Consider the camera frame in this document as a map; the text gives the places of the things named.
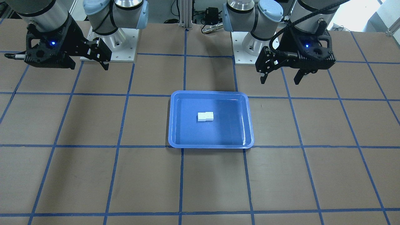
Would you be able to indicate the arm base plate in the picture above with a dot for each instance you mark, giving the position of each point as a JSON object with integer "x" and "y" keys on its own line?
{"x": 246, "y": 48}
{"x": 123, "y": 44}

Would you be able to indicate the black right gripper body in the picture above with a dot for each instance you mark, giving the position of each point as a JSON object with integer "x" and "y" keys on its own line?
{"x": 71, "y": 37}

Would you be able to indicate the aluminium frame post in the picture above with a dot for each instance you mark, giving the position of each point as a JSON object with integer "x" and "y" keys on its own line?
{"x": 185, "y": 13}

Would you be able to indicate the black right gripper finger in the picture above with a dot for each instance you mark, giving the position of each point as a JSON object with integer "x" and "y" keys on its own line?
{"x": 16, "y": 56}
{"x": 98, "y": 51}

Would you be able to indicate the white block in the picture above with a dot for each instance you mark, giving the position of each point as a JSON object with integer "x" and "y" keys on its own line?
{"x": 202, "y": 116}
{"x": 209, "y": 116}

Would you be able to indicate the blue plastic tray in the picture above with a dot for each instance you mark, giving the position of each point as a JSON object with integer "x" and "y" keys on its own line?
{"x": 232, "y": 127}

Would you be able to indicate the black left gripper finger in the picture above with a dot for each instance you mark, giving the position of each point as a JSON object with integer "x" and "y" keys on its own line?
{"x": 301, "y": 73}
{"x": 267, "y": 62}

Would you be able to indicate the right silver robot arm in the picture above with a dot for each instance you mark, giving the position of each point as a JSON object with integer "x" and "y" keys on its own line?
{"x": 95, "y": 30}

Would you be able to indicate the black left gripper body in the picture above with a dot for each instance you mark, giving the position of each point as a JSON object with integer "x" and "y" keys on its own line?
{"x": 287, "y": 40}

